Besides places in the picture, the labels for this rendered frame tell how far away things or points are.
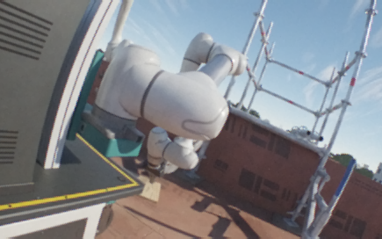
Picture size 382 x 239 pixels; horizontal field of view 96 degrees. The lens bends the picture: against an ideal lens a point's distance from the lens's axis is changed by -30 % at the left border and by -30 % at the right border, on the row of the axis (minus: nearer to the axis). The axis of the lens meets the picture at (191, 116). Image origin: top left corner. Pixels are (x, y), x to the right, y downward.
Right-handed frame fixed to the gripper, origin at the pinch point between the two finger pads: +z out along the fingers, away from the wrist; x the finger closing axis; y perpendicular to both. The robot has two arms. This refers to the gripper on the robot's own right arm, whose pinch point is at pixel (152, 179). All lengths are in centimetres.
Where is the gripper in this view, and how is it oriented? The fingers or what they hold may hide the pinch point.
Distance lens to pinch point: 147.0
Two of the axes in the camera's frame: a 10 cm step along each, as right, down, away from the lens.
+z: -2.0, 8.6, 4.7
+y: -5.0, 3.2, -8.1
